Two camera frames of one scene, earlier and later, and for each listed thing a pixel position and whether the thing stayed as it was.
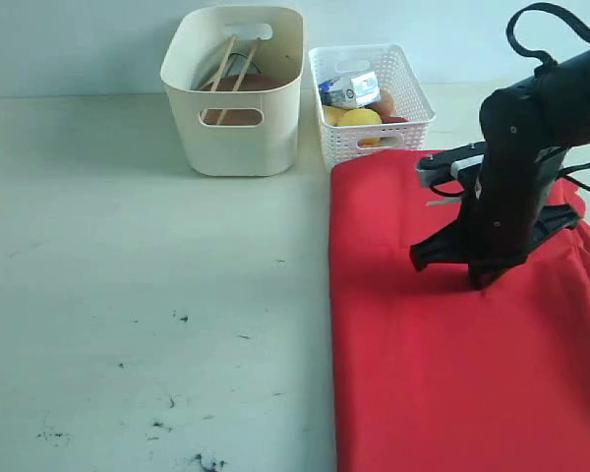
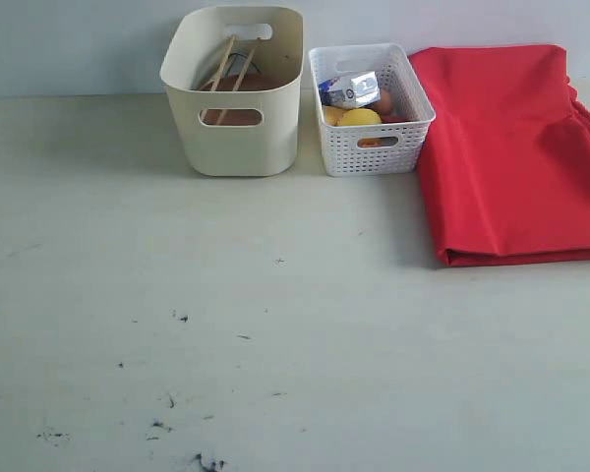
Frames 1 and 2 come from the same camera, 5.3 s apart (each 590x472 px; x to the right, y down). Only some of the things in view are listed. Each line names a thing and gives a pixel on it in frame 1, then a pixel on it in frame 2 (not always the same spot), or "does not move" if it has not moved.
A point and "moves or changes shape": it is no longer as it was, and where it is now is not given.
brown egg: (384, 102) does not move
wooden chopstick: (239, 83) does not move
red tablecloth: (428, 372) to (515, 163)
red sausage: (393, 119) moves or changes shape
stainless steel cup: (236, 65) does not move
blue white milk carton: (353, 91) does not move
